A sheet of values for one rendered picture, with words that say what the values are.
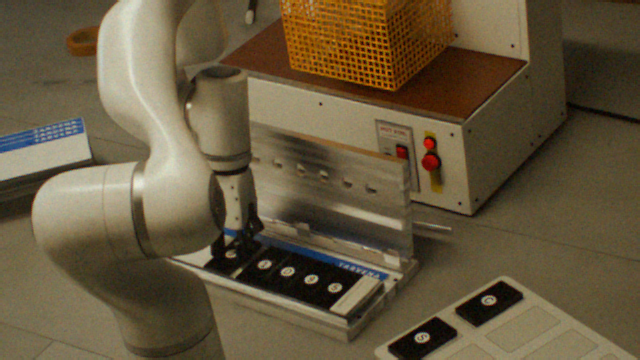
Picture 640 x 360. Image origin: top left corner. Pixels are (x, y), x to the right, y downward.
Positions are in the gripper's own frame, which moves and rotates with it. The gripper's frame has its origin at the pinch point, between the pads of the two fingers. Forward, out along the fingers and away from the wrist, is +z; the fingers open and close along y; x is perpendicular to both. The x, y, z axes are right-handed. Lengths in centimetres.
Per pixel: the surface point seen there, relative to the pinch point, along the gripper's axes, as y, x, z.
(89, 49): -84, 50, -7
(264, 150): -0.4, 10.5, -14.4
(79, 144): -42.5, 6.8, -7.3
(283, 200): 3.8, 10.1, -6.1
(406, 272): 29.1, 10.2, 0.5
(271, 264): 8.2, 0.9, 1.1
